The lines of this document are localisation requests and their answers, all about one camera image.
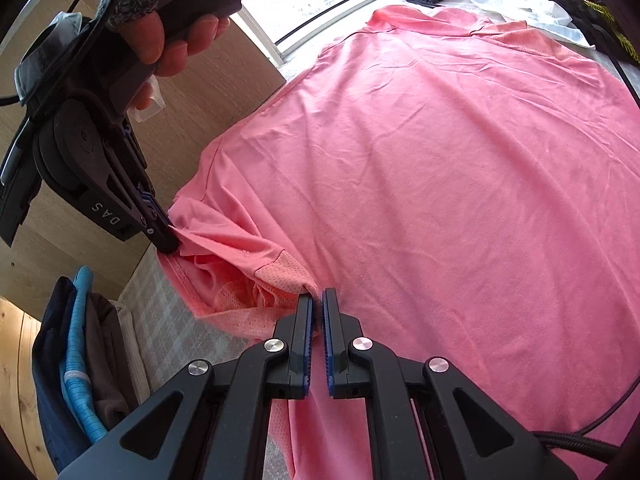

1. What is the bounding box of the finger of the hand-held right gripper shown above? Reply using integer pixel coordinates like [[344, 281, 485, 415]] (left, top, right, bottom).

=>
[[85, 169, 181, 254], [117, 129, 169, 224]]

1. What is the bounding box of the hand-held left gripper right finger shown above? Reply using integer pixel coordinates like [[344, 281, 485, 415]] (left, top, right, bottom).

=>
[[321, 287, 581, 480]]

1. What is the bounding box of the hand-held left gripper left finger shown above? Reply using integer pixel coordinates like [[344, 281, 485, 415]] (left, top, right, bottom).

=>
[[57, 294, 315, 480]]

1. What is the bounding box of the pink t-shirt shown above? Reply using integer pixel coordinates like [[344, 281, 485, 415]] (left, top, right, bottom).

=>
[[157, 4, 640, 480]]

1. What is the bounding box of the person's right hand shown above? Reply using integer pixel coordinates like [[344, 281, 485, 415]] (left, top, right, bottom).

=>
[[97, 0, 233, 111]]

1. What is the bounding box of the clear plastic tab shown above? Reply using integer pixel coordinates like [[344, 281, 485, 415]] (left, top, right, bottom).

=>
[[131, 77, 167, 123]]

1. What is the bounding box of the light wooden board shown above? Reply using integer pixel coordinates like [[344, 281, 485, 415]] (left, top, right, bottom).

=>
[[0, 7, 288, 316]]

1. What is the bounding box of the beige folded garment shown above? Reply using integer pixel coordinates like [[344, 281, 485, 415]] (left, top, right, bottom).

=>
[[110, 300, 151, 401]]

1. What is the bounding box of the brown folded garment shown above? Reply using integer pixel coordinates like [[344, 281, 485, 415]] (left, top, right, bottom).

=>
[[85, 292, 141, 431]]

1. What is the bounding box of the navy folded garment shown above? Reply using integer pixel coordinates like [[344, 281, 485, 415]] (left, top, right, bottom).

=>
[[31, 276, 93, 473]]

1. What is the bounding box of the white collared shirt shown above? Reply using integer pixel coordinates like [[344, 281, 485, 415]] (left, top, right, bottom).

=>
[[525, 2, 598, 50]]

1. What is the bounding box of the black garment with yellow stripes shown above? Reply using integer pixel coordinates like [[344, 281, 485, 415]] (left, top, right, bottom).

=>
[[550, 0, 640, 66]]

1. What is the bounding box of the white window frame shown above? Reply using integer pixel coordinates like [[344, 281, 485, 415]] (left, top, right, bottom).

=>
[[235, 0, 401, 68]]

